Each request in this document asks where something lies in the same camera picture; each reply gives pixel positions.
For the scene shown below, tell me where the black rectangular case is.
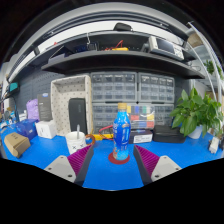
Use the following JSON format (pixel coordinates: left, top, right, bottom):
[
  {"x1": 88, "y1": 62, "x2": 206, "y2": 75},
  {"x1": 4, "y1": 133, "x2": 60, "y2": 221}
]
[{"x1": 68, "y1": 97, "x2": 88, "y2": 135}]

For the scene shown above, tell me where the black box with white label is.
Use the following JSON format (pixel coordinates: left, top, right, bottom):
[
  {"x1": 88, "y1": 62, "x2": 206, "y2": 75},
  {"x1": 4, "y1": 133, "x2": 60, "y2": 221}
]
[{"x1": 128, "y1": 128, "x2": 154, "y2": 145}]

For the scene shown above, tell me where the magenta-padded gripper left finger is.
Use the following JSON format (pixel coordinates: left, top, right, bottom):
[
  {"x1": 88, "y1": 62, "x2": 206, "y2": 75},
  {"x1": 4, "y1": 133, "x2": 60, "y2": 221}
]
[{"x1": 43, "y1": 143, "x2": 95, "y2": 187}]

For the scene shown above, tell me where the white mug, orange handle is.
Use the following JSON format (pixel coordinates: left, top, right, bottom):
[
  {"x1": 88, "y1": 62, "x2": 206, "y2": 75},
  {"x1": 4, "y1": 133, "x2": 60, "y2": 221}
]
[{"x1": 64, "y1": 130, "x2": 96, "y2": 155}]

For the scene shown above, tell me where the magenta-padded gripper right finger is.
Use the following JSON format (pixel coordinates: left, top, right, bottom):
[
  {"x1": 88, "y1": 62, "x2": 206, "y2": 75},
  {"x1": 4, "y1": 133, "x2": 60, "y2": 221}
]
[{"x1": 133, "y1": 144, "x2": 183, "y2": 186}]

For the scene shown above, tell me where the white cube box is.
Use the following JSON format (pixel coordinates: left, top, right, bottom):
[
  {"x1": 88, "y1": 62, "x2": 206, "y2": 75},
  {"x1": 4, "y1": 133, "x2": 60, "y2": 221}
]
[{"x1": 35, "y1": 119, "x2": 58, "y2": 140}]

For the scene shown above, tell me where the yellow multimeter with red leads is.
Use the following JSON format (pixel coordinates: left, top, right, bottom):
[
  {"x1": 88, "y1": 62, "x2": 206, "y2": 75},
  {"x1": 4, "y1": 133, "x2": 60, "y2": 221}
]
[{"x1": 87, "y1": 124, "x2": 116, "y2": 142}]

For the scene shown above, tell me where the blue plastic bag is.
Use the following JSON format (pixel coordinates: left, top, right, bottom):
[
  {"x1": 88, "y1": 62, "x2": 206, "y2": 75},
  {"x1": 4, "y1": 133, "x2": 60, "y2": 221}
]
[{"x1": 14, "y1": 118, "x2": 38, "y2": 141}]

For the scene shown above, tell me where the clear box of coloured parts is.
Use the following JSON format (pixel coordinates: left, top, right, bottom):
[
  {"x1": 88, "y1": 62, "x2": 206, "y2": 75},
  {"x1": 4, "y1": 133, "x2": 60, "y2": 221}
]
[{"x1": 126, "y1": 104, "x2": 156, "y2": 130}]

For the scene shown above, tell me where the dark grey shelf unit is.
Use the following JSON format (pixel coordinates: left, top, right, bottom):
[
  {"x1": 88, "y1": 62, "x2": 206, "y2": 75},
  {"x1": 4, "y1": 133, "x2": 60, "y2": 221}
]
[{"x1": 8, "y1": 19, "x2": 206, "y2": 82}]

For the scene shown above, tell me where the teal wall-mounted object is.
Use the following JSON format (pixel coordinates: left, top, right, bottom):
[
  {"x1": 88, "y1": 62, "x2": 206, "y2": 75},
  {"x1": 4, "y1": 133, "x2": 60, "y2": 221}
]
[{"x1": 8, "y1": 82, "x2": 20, "y2": 93}]

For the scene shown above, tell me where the purple bag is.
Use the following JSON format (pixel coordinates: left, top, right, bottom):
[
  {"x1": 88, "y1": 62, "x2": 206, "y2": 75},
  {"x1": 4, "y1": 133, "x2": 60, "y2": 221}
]
[{"x1": 25, "y1": 98, "x2": 40, "y2": 122}]

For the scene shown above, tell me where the beige dotted storage tray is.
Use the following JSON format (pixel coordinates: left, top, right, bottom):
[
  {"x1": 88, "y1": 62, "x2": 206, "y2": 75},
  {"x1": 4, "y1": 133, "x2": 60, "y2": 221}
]
[{"x1": 50, "y1": 74, "x2": 93, "y2": 137}]

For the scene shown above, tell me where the flat black box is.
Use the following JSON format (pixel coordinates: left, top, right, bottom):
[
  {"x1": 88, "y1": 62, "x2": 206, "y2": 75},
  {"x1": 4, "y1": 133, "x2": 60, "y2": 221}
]
[{"x1": 152, "y1": 125, "x2": 186, "y2": 144}]

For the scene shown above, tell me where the grey small-parts drawer cabinet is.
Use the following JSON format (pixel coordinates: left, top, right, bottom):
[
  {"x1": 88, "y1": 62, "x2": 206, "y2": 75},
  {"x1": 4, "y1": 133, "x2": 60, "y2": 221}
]
[
  {"x1": 137, "y1": 72, "x2": 176, "y2": 105},
  {"x1": 90, "y1": 71, "x2": 138, "y2": 104},
  {"x1": 92, "y1": 103, "x2": 120, "y2": 134},
  {"x1": 153, "y1": 103, "x2": 175, "y2": 128}
]

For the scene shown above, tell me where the white charger block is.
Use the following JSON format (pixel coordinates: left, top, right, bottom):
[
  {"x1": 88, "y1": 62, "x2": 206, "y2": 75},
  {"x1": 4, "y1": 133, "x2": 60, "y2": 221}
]
[{"x1": 208, "y1": 136, "x2": 220, "y2": 154}]

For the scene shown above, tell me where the dark grey upright box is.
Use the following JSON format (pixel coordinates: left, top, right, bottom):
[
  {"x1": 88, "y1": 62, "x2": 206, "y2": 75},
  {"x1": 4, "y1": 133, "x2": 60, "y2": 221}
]
[{"x1": 36, "y1": 93, "x2": 54, "y2": 123}]

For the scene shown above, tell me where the green plant in white pot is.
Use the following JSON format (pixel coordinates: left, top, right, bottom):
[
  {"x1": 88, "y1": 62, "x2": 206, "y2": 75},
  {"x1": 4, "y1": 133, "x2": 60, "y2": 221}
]
[{"x1": 169, "y1": 87, "x2": 223, "y2": 140}]

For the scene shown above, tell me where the white shelf unit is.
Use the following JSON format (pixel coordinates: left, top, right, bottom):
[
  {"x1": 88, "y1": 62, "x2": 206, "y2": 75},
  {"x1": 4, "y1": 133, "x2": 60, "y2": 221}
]
[{"x1": 186, "y1": 21, "x2": 224, "y2": 111}]

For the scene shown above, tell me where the brown cardboard box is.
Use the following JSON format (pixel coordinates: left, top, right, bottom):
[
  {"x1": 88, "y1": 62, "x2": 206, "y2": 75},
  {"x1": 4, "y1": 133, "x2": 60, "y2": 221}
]
[{"x1": 3, "y1": 132, "x2": 32, "y2": 159}]

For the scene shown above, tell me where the blue drink bottle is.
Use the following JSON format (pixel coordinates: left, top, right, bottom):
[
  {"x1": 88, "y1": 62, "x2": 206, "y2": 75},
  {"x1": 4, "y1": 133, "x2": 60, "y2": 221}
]
[{"x1": 112, "y1": 102, "x2": 132, "y2": 162}]

